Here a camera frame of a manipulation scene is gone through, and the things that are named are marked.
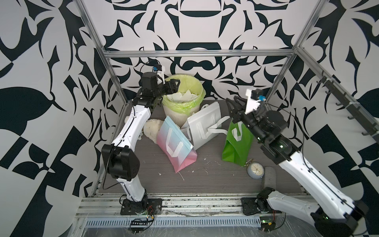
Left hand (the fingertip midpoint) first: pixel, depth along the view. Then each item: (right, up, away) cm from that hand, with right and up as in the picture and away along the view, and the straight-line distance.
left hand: (173, 78), depth 78 cm
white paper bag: (+14, -25, +4) cm, 29 cm away
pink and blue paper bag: (+2, -36, -3) cm, 36 cm away
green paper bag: (+34, -34, -2) cm, 48 cm away
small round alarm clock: (+44, -49, +4) cm, 67 cm away
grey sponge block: (+52, -53, +2) cm, 74 cm away
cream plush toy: (-14, -28, +11) cm, 33 cm away
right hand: (+26, -12, -18) cm, 34 cm away
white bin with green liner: (+3, -14, +1) cm, 15 cm away
